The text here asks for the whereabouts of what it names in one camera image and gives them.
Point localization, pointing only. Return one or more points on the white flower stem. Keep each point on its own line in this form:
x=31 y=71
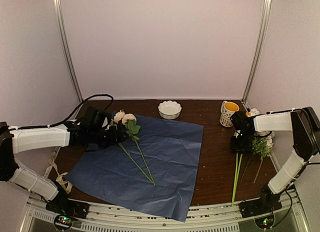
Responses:
x=238 y=163

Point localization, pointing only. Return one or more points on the white fluted ceramic dish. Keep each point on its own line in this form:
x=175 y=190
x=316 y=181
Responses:
x=169 y=110

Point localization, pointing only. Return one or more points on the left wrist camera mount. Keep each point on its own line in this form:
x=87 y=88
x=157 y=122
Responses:
x=94 y=119

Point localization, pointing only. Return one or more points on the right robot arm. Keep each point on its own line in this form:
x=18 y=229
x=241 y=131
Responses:
x=297 y=132

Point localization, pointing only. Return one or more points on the cream ribbon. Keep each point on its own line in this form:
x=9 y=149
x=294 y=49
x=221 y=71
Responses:
x=65 y=184

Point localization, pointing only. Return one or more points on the blue wrapping paper sheet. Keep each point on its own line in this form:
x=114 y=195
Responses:
x=172 y=151

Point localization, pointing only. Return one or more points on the floral ceramic mug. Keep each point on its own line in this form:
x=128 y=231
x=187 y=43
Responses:
x=227 y=109

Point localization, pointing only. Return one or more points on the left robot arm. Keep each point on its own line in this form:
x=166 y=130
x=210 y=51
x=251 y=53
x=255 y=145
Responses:
x=16 y=140

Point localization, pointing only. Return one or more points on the left aluminium corner post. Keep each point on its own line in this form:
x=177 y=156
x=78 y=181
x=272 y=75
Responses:
x=66 y=50

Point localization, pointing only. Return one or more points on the blue hydrangea flower bunch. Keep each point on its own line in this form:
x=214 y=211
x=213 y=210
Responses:
x=262 y=145

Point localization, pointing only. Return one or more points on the pink rose stem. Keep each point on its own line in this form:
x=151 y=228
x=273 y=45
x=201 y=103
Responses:
x=133 y=128
x=117 y=120

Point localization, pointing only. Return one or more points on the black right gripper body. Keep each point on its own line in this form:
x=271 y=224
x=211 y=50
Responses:
x=243 y=142

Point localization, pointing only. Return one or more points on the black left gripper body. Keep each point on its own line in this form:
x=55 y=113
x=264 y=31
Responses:
x=104 y=139

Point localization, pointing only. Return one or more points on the front aluminium rail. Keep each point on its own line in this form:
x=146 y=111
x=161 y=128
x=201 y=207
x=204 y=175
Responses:
x=224 y=217

